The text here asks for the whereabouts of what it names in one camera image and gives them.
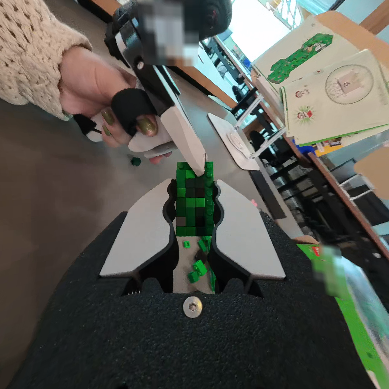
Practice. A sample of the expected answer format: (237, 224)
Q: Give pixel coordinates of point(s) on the person's left hand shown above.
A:
(88, 85)

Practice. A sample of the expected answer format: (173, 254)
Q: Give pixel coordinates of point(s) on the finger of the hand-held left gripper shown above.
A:
(185, 139)

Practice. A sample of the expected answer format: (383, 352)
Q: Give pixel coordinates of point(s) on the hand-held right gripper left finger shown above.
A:
(139, 237)

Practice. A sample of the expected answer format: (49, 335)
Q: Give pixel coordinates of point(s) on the tan rounded board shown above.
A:
(373, 173)
(358, 33)

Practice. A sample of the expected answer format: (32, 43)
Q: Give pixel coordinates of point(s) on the green tiled lego plate assembly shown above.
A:
(190, 212)

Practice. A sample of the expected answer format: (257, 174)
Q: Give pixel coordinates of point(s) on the lego instruction booklet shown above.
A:
(334, 121)

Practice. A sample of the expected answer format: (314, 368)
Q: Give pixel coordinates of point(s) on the pink lego pig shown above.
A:
(254, 202)

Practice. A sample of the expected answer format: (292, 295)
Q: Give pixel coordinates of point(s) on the green lego box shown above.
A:
(355, 328)

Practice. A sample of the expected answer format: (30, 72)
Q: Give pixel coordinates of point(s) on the small green lego pieces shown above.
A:
(199, 267)

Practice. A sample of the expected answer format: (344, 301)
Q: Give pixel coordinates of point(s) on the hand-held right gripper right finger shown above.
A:
(246, 240)

